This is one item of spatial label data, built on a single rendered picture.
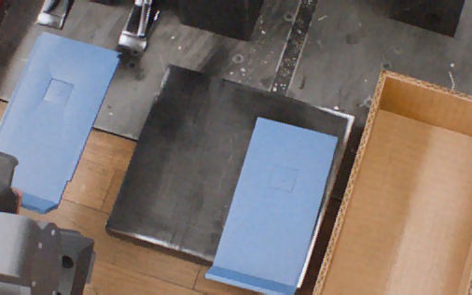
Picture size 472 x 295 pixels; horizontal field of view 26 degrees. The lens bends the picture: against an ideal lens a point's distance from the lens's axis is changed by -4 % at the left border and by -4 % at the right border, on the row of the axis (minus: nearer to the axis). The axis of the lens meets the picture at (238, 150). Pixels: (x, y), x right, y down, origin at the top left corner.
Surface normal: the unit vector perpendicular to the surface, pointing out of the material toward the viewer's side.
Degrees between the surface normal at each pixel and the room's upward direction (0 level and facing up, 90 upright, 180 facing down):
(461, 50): 0
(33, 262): 86
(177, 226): 0
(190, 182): 0
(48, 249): 86
